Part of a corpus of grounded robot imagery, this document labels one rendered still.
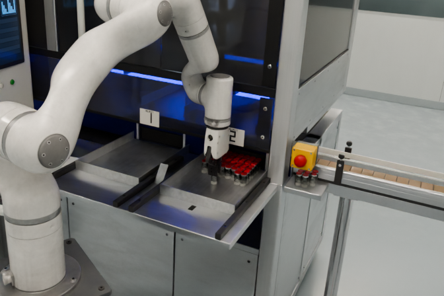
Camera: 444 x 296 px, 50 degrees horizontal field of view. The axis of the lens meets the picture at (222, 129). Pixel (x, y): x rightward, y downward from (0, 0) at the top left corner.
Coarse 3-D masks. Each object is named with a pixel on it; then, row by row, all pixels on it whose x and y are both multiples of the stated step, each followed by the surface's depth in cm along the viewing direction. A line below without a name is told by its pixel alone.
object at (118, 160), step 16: (112, 144) 179; (128, 144) 186; (144, 144) 187; (80, 160) 164; (96, 160) 171; (112, 160) 172; (128, 160) 172; (144, 160) 173; (160, 160) 174; (112, 176) 157; (128, 176) 154; (144, 176) 155
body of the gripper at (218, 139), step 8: (208, 128) 149; (216, 128) 148; (224, 128) 149; (208, 136) 150; (216, 136) 148; (224, 136) 152; (208, 144) 149; (216, 144) 148; (224, 144) 153; (216, 152) 149; (224, 152) 154
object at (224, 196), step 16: (192, 160) 168; (176, 176) 158; (192, 176) 163; (208, 176) 163; (256, 176) 166; (160, 192) 150; (176, 192) 147; (192, 192) 145; (208, 192) 153; (224, 192) 153; (240, 192) 154; (224, 208) 141
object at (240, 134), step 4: (232, 128) 162; (232, 132) 162; (236, 132) 162; (240, 132) 161; (236, 136) 162; (240, 136) 161; (236, 140) 163; (240, 140) 162; (236, 144) 163; (240, 144) 162
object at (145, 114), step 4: (140, 108) 176; (140, 112) 177; (144, 112) 176; (148, 112) 175; (152, 112) 174; (156, 112) 174; (140, 116) 177; (144, 116) 176; (148, 116) 176; (152, 116) 175; (156, 116) 174; (140, 120) 178; (144, 120) 177; (148, 120) 176; (152, 120) 175; (156, 120) 175; (148, 124) 177; (152, 124) 176; (156, 124) 175
